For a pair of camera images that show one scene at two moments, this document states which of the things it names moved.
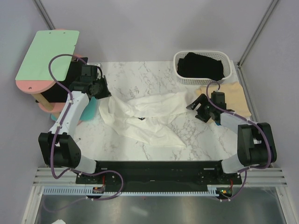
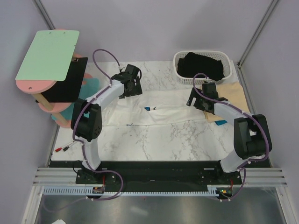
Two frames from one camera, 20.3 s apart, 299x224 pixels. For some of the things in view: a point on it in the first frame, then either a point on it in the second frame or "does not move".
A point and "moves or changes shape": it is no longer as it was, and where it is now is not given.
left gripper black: x=106 y=93 → x=137 y=90
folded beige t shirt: x=234 y=98 does not move
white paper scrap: x=59 y=221 does not move
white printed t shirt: x=146 y=118 moves or changes shape
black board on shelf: x=60 y=94 does not move
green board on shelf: x=46 y=45 does not move
